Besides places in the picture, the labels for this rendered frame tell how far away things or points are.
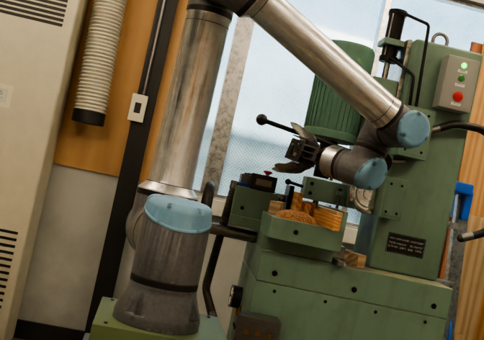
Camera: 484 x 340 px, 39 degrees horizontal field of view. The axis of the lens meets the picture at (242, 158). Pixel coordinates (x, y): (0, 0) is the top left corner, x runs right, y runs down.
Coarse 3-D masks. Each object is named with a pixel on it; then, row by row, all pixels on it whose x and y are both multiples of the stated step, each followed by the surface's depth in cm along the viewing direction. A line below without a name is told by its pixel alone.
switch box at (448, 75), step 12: (444, 60) 207; (456, 60) 204; (468, 60) 205; (444, 72) 205; (456, 72) 204; (468, 72) 204; (444, 84) 204; (468, 84) 204; (444, 96) 204; (468, 96) 204; (444, 108) 206; (456, 108) 204; (468, 108) 204
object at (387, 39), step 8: (392, 16) 218; (400, 16) 218; (392, 24) 218; (400, 24) 218; (392, 32) 218; (400, 32) 218; (384, 40) 216; (392, 40) 216; (400, 40) 216; (384, 48) 219; (392, 48) 218; (384, 56) 218; (392, 56) 217; (392, 64) 222
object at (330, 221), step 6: (318, 210) 205; (318, 216) 203; (324, 216) 195; (330, 216) 188; (336, 216) 182; (318, 222) 201; (324, 222) 193; (330, 222) 186; (336, 222) 182; (330, 228) 184; (336, 228) 182
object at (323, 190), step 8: (304, 176) 219; (304, 184) 216; (312, 184) 214; (320, 184) 214; (328, 184) 215; (336, 184) 215; (344, 184) 215; (304, 192) 214; (312, 192) 214; (320, 192) 214; (328, 192) 214; (344, 192) 215; (320, 200) 214; (328, 200) 214; (344, 200) 215
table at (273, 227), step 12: (240, 216) 209; (264, 216) 204; (264, 228) 198; (276, 228) 189; (288, 228) 189; (300, 228) 190; (312, 228) 190; (324, 228) 190; (288, 240) 189; (300, 240) 189; (312, 240) 190; (324, 240) 190; (336, 240) 190
